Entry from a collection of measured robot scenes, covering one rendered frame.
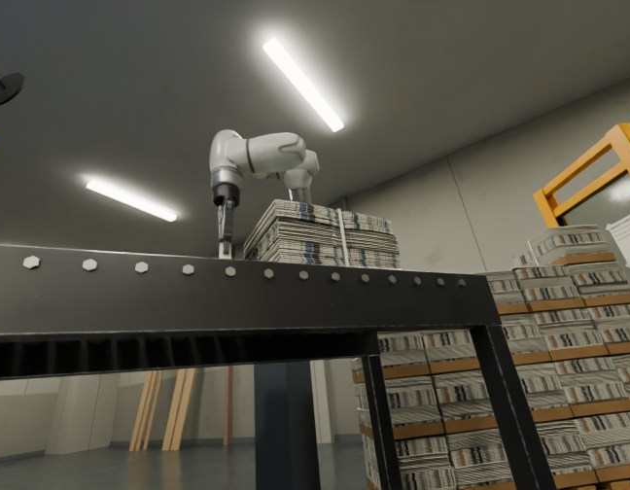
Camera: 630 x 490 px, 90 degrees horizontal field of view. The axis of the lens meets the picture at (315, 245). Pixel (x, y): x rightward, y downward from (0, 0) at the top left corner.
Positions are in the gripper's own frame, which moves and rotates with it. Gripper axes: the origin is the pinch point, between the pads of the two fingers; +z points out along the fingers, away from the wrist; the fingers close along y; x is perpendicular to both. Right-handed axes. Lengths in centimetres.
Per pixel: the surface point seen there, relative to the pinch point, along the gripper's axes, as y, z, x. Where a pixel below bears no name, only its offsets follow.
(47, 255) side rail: -29.0, 14.5, 27.7
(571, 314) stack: 15, 13, -169
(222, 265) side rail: -29.0, 14.7, 4.4
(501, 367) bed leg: -29, 34, -53
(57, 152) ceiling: 285, -241, 150
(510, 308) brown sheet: 25, 8, -140
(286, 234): -15.2, 0.2, -12.1
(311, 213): -15.1, -6.9, -19.5
